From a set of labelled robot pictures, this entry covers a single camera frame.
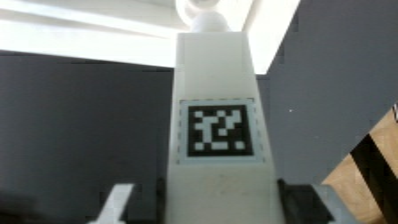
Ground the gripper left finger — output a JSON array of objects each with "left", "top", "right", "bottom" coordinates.
[{"left": 87, "top": 183, "right": 135, "bottom": 224}]

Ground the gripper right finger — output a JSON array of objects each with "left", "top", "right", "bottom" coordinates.
[{"left": 277, "top": 179, "right": 355, "bottom": 224}]

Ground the white desk leg with tag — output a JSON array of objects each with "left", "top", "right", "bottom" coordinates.
[{"left": 162, "top": 9, "right": 288, "bottom": 224}]

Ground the white desk top tray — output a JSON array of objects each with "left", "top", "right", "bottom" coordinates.
[{"left": 0, "top": 0, "right": 304, "bottom": 74}]

